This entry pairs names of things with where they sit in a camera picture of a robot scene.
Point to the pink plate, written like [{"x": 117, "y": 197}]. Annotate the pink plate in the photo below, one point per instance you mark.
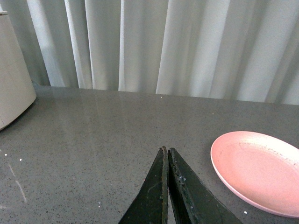
[{"x": 260, "y": 169}]

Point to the white appliance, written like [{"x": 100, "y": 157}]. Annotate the white appliance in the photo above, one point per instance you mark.
[{"x": 16, "y": 89}]

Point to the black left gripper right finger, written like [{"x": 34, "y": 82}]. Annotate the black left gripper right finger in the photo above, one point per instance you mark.
[{"x": 192, "y": 201}]

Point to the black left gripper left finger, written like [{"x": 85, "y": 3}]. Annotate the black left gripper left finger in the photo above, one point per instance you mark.
[{"x": 151, "y": 203}]

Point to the white curtain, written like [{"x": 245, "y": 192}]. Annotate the white curtain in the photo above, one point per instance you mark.
[{"x": 227, "y": 49}]

